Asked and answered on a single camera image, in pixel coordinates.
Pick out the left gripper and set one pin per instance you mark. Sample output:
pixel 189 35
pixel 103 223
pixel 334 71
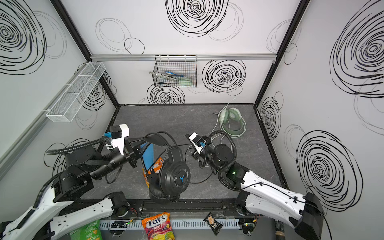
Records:
pixel 131 153

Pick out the black gaming headphones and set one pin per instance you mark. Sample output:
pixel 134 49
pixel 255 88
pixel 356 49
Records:
pixel 175 175

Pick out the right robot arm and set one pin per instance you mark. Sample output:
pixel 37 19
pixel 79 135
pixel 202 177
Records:
pixel 303 213

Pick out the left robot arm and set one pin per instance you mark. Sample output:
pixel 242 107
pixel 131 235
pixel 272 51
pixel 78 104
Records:
pixel 42 221

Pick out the mint green headphones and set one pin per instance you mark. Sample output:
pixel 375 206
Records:
pixel 226 116

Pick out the orange snack bag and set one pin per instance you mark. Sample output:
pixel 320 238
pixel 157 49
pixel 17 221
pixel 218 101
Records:
pixel 154 170

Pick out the small dark snack packet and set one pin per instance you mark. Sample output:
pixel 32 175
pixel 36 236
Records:
pixel 213 223

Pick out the green brush in basket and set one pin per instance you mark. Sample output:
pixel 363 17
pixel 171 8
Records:
pixel 162 78

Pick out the Fox's fruits candy bag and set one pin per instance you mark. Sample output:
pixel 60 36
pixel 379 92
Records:
pixel 158 227

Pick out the blue tool in basket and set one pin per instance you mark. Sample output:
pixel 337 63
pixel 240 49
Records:
pixel 173 75

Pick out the green snack bag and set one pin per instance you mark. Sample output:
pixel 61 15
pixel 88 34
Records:
pixel 90 231

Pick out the dark cylindrical roll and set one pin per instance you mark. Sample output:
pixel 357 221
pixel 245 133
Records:
pixel 279 230

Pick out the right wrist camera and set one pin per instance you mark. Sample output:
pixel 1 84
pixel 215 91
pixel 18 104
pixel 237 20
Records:
pixel 197 141

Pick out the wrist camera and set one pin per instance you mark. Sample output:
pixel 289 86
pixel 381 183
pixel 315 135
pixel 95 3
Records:
pixel 197 141
pixel 116 137

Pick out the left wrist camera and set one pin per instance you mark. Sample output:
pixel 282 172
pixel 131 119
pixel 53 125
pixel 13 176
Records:
pixel 116 137

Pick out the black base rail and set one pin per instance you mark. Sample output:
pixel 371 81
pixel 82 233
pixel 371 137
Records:
pixel 221 207

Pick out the white mesh wall shelf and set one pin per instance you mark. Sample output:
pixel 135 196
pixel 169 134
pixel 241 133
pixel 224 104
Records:
pixel 83 92

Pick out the black wire wall basket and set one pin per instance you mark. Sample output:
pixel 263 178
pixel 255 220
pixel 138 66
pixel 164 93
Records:
pixel 185 65

